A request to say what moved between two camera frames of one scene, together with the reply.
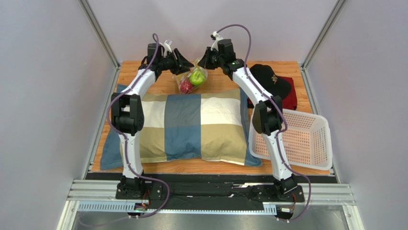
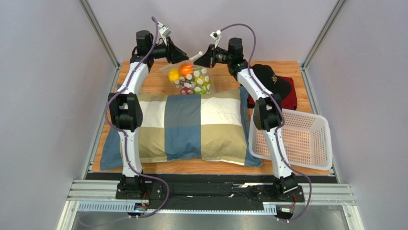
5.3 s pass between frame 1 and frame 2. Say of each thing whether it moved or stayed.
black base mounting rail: stayed
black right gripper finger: stayed
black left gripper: moved
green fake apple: moved
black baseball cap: stayed
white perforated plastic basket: stayed
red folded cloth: stayed
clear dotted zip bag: moved
